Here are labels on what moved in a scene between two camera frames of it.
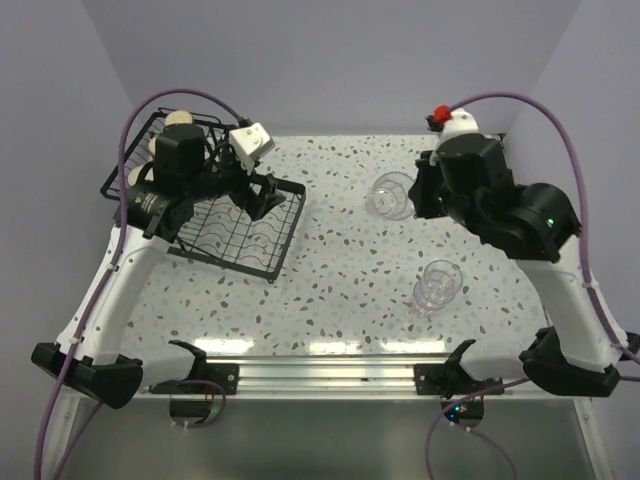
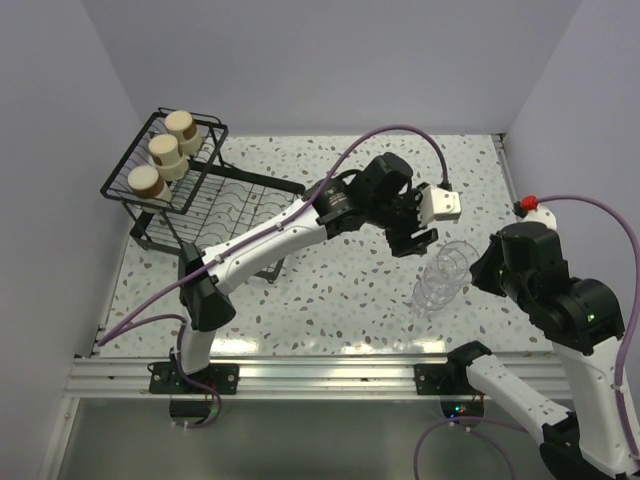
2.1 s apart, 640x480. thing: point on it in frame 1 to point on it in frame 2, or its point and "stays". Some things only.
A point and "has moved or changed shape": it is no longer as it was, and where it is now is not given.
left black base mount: [225, 374] stays
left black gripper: [257, 204] to [402, 243]
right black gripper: [419, 191] to [480, 269]
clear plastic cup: [387, 196] has moved or changed shape
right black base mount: [447, 379] stays
